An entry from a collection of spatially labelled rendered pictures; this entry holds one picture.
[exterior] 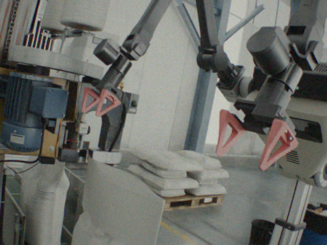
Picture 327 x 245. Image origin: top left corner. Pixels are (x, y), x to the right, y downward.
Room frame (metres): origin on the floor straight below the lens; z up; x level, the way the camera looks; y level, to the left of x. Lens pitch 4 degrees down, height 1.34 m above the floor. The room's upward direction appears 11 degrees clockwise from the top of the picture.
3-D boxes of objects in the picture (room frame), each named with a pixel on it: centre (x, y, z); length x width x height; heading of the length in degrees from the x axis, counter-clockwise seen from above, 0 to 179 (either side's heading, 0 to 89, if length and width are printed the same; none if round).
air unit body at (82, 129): (1.30, 0.31, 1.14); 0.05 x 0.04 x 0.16; 130
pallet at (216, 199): (4.59, -0.34, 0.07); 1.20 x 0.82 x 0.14; 132
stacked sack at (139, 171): (4.54, 0.01, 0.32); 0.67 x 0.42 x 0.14; 134
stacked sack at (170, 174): (4.37, -0.09, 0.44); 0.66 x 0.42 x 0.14; 34
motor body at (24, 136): (1.06, 0.46, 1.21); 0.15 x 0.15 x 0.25
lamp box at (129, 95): (1.52, 0.17, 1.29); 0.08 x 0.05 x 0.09; 40
